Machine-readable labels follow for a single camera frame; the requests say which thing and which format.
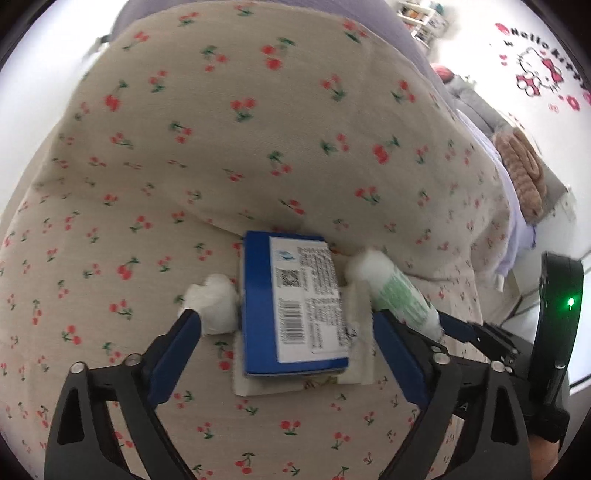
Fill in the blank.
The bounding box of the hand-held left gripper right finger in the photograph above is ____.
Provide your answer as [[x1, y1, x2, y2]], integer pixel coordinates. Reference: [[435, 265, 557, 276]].
[[373, 310, 534, 480]]

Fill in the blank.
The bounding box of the cartoon cat wall sticker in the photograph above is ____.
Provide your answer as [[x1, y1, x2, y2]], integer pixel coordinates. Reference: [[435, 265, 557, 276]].
[[495, 21, 591, 114]]

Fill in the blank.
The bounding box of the grey cloth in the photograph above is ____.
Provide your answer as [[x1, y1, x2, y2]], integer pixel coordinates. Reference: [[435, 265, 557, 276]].
[[445, 74, 522, 134]]

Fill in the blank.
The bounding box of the large white sausage-shaped packet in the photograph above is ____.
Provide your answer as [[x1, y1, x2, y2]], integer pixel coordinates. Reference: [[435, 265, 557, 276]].
[[346, 248, 445, 341]]

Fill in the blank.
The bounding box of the cherry print bedsheet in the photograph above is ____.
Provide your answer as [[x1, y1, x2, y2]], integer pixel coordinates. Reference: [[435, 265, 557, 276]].
[[0, 185, 522, 480]]

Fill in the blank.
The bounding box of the person's right forearm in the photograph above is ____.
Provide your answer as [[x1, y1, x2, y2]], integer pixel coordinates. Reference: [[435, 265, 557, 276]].
[[529, 436, 561, 480]]

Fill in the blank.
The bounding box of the white storage shelf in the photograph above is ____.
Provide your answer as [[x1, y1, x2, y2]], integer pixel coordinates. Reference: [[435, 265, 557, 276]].
[[397, 0, 451, 47]]

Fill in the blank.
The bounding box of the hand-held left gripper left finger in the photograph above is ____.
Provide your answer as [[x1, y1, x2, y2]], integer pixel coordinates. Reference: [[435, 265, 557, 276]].
[[44, 308, 204, 480]]

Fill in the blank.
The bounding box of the blue box with white label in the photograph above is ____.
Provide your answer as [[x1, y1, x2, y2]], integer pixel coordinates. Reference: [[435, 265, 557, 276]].
[[240, 231, 352, 377]]

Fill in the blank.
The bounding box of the crumpled white tissue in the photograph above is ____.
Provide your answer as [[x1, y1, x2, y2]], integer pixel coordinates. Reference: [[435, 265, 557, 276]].
[[178, 274, 238, 335]]

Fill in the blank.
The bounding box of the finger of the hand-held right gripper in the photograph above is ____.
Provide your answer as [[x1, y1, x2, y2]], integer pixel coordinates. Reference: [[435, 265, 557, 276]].
[[436, 310, 523, 370]]

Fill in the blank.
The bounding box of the cherry print pillow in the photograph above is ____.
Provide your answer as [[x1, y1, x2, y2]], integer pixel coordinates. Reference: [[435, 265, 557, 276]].
[[32, 0, 509, 278]]

